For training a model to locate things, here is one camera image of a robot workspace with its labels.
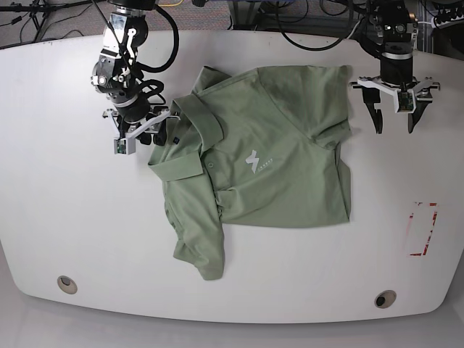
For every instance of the white power strip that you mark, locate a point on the white power strip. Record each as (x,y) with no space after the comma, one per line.
(446,18)

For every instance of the green polo shirt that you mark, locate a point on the green polo shirt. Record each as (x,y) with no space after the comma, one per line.
(260,148)

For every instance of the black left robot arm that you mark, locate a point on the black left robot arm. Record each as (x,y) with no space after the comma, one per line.
(388,33)

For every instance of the black tripod legs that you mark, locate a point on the black tripod legs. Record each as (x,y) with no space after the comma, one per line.
(38,14)

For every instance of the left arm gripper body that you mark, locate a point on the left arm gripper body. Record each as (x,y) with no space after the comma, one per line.
(396,74)

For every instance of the left table cable grommet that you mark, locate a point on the left table cable grommet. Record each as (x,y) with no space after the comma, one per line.
(67,285)

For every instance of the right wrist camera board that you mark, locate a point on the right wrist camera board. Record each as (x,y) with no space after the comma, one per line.
(120,146)

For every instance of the table cable grommet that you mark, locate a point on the table cable grommet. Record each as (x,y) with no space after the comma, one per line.
(385,299)
(67,285)

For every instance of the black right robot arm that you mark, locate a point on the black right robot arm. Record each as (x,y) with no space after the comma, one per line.
(118,74)

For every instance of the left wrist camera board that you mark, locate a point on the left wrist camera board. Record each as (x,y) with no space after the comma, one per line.
(405,101)

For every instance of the red tape rectangle marker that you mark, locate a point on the red tape rectangle marker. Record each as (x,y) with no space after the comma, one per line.
(421,223)

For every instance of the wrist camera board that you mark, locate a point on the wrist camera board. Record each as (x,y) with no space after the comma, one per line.
(120,146)
(405,101)

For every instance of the right table cable grommet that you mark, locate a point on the right table cable grommet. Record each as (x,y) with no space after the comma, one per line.
(385,299)

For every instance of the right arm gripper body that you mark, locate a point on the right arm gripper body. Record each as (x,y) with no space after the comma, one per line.
(127,121)

